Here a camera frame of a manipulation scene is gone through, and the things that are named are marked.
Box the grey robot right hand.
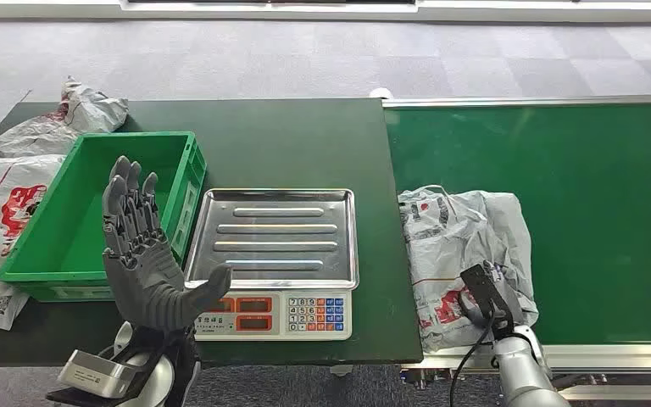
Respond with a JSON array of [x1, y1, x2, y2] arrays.
[[458, 260, 530, 332]]

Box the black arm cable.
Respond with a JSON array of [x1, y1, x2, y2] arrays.
[[448, 314, 498, 407]]

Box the green plastic crate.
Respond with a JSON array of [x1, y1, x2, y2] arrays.
[[0, 131, 209, 304]]

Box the grey plastic mailer red print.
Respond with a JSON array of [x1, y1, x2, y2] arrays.
[[398, 185, 540, 354]]

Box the crumpled grey plastic mailer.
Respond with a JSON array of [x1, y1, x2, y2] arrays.
[[0, 76, 130, 160]]

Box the green conveyor belt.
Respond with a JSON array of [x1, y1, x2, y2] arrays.
[[384, 101, 651, 347]]

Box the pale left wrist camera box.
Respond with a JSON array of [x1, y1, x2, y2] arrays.
[[57, 348, 138, 400]]

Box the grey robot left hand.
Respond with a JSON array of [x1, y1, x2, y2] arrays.
[[102, 155, 234, 332]]

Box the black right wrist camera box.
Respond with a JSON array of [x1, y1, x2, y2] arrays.
[[459, 264, 515, 341]]

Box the aluminium conveyor frame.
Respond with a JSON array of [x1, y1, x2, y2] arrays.
[[381, 94, 651, 403]]

